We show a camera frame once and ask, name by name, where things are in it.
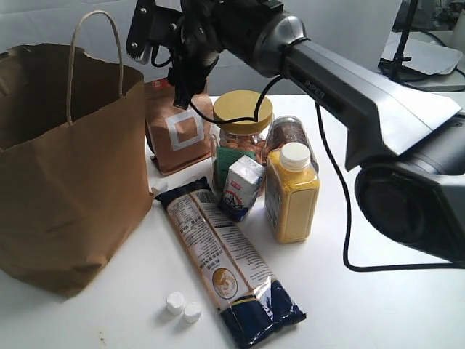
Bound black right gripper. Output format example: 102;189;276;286
125;0;222;110

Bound brown coffee pouch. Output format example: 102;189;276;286
145;78;213;175

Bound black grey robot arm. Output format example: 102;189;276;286
126;1;464;269

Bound brown paper bag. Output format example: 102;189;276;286
0;9;155;300

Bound nut jar with yellow lid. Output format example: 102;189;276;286
210;90;274;193

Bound blue white milk carton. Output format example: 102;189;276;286
219;155;265;222

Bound clear jar of brown grains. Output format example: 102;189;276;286
262;116;319;173

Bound yellow millet bottle white cap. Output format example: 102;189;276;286
265;142;320;244

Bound white backdrop cloth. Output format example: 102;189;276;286
1;0;400;95

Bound black tripod stand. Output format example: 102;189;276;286
379;0;419;83

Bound white small cylinder left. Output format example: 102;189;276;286
166;292;185;316

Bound white small cylinder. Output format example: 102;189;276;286
183;302;202;324
166;292;185;316

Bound white small cylinder right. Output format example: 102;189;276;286
183;302;202;324

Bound long spaghetti noodle package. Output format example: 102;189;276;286
156;177;307;348

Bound white paper sheets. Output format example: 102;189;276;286
402;36;464;76

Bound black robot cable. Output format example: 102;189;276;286
150;43;455;273

